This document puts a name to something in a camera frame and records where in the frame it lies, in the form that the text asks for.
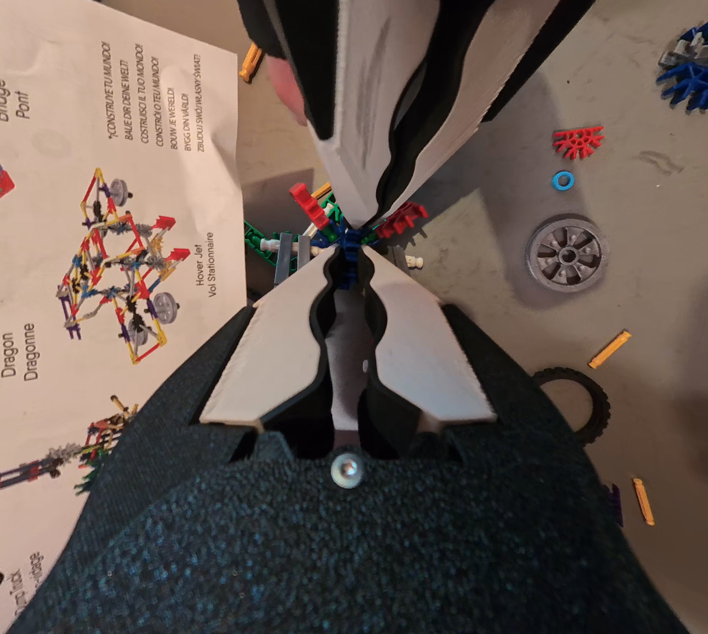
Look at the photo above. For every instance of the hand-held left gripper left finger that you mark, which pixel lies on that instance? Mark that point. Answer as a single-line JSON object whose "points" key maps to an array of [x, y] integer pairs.
{"points": [[271, 363]]}

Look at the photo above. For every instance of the red fan connector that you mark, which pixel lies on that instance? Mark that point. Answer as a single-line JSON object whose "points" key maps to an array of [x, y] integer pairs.
{"points": [[578, 140], [307, 205]]}

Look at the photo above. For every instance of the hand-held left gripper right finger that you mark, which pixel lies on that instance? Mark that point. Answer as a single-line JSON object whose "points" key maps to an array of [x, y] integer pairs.
{"points": [[426, 363]]}

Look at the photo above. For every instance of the large black tyre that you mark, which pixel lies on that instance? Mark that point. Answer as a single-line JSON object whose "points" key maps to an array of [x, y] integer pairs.
{"points": [[600, 407]]}

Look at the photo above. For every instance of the blue red toy model core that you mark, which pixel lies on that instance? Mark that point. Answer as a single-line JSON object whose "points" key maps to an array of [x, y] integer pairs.
{"points": [[349, 252]]}

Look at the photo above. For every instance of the toy instruction booklet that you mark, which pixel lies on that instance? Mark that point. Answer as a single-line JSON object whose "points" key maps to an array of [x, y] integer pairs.
{"points": [[44, 147]]}

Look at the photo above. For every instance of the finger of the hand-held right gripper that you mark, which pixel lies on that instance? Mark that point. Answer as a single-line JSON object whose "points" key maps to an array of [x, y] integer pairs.
{"points": [[370, 36], [498, 47]]}

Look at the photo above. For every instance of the purple connector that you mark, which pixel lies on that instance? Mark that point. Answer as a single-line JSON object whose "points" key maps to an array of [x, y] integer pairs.
{"points": [[615, 504]]}

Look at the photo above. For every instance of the silver wheel hub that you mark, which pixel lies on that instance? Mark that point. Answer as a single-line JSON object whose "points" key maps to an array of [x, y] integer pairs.
{"points": [[567, 256]]}

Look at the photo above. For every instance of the long yellow rod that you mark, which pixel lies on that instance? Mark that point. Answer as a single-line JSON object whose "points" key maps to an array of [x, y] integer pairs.
{"points": [[250, 63]]}

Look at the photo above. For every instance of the person's right hand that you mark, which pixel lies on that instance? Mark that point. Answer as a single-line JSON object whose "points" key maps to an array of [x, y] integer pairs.
{"points": [[287, 86]]}

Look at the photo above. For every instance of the blue grey snowflake connector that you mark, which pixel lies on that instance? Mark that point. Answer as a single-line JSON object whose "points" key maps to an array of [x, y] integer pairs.
{"points": [[686, 72]]}

